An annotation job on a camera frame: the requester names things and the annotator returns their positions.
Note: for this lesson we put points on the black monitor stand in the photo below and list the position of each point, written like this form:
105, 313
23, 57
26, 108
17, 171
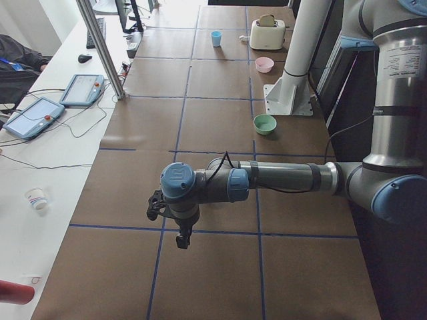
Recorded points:
129, 16

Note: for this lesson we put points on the aluminium frame post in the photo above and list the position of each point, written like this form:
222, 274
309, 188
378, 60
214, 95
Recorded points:
101, 47

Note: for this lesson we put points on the white post base plate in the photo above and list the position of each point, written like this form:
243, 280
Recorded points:
288, 96

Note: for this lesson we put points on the toast slice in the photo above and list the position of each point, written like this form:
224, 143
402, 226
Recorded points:
267, 20

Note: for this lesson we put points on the white mounting post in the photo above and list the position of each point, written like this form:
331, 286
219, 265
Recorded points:
307, 30

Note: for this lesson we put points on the teach pendant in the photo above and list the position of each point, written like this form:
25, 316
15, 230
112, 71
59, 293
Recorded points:
82, 91
34, 119

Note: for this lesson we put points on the near teach pendant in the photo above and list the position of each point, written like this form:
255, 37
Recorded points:
34, 119

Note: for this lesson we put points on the pink bowl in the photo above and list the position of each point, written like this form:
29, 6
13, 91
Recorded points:
264, 64

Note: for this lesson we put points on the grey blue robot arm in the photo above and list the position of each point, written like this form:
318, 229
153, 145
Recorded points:
387, 182

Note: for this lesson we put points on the far teach pendant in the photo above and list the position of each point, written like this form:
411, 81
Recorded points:
82, 91

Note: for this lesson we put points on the light blue cup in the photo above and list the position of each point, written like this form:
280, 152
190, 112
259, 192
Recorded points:
216, 37

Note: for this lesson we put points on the white paper cup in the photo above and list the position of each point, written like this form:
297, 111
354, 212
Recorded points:
36, 198

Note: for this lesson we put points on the white power plug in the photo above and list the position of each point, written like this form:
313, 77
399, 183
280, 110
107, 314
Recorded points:
244, 38

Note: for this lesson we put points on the green bowl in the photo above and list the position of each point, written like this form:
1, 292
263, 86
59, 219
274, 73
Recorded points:
264, 124

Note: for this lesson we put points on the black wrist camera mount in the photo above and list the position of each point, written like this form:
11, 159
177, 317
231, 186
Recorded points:
156, 205

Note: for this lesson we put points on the black computer mouse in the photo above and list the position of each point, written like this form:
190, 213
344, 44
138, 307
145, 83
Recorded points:
83, 58

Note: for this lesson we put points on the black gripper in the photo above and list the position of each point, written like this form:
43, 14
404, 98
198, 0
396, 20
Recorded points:
184, 223

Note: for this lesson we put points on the red cylinder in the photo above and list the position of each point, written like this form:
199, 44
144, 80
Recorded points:
15, 293

